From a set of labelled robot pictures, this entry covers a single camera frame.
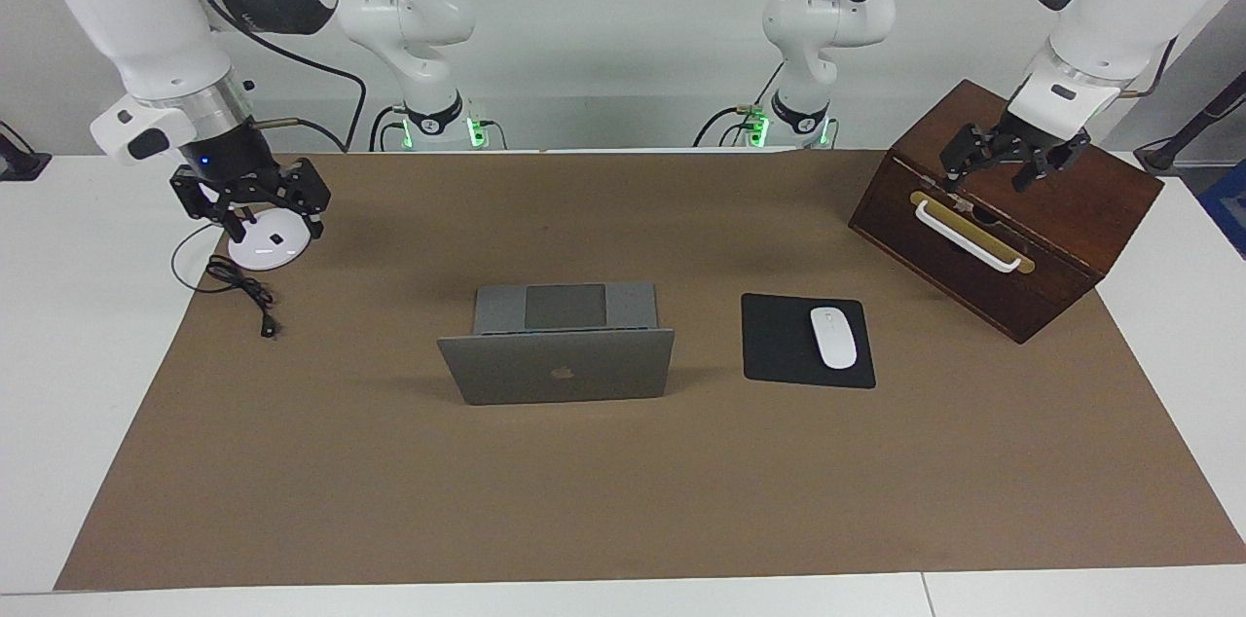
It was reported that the black lamp power cable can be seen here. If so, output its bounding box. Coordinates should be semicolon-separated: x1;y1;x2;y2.
171;223;280;340

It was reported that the black stand with pole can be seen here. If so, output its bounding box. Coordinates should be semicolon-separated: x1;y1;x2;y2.
1134;70;1246;175

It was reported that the brown table mat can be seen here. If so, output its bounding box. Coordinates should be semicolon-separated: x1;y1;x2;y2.
54;150;1246;592

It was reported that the white box handle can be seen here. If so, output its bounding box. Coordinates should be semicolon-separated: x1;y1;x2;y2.
915;200;1023;273

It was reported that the silver grey laptop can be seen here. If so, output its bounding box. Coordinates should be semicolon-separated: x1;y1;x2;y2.
436;282;676;406

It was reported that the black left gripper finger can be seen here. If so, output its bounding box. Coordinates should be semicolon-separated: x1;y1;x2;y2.
939;124;994;192
1014;135;1093;193

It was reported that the blue crate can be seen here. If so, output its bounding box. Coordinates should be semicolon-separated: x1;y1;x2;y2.
1199;160;1246;260

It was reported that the gold handle back plate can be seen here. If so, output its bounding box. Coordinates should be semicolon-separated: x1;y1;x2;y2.
910;191;1036;275

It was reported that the black table clamp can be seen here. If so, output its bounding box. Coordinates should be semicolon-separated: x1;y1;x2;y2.
0;123;52;182

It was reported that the white computer mouse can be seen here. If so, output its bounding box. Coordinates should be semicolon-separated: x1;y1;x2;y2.
810;307;859;371

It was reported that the dark brown wooden box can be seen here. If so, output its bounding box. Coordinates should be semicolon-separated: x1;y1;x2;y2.
848;79;1165;345

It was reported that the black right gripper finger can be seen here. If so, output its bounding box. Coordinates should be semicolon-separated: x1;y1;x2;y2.
170;167;246;243
280;158;332;240

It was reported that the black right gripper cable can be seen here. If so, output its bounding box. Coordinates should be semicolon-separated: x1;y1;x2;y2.
195;0;371;156

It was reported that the black mouse pad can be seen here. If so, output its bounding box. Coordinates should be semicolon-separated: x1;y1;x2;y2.
741;293;877;390

